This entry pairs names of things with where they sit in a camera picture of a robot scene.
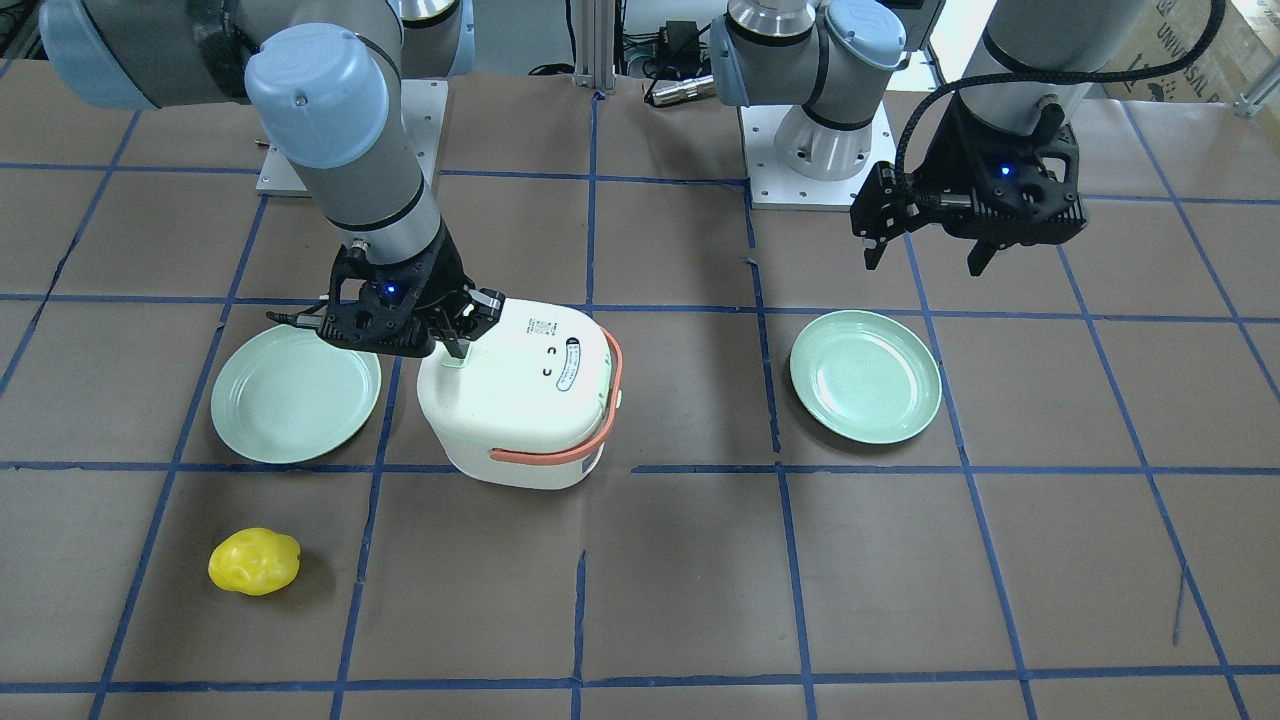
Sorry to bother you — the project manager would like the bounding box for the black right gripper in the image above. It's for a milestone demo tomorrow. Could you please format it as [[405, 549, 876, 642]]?
[[266, 225, 507, 363]]

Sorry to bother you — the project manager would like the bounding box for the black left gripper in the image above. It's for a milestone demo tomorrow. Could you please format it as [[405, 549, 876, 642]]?
[[850, 94, 1088, 277]]

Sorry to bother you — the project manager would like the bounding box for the white rice cooker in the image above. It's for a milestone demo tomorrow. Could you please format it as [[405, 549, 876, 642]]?
[[416, 299, 623, 489]]

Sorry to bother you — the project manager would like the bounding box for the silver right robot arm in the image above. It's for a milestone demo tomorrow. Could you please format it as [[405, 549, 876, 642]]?
[[38, 1, 506, 360]]

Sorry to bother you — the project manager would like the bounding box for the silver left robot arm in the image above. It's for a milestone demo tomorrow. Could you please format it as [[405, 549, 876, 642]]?
[[708, 1, 1143, 275]]

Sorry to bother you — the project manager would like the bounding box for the green plate far side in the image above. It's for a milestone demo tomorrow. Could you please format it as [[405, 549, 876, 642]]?
[[788, 310, 942, 445]]

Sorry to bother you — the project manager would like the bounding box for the green plate near potato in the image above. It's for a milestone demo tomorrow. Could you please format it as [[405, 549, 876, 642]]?
[[210, 325, 381, 464]]

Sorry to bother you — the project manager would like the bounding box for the yellow toy potato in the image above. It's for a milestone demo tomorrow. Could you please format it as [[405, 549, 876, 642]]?
[[207, 527, 301, 596]]

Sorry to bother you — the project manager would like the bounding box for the black power adapter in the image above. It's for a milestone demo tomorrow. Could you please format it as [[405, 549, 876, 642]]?
[[655, 20, 701, 65]]

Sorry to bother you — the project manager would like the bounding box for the cardboard box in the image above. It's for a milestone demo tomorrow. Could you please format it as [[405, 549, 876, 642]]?
[[1100, 0, 1280, 106]]

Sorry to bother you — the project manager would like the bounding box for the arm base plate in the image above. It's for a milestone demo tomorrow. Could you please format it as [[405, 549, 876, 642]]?
[[739, 105, 896, 211], [256, 79, 451, 199]]

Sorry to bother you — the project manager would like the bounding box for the aluminium frame post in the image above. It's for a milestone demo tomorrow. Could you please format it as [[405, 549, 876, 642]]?
[[568, 1, 623, 96]]

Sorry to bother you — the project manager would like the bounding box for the black corrugated cable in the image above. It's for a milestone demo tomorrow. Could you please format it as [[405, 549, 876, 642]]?
[[893, 0, 1228, 186]]

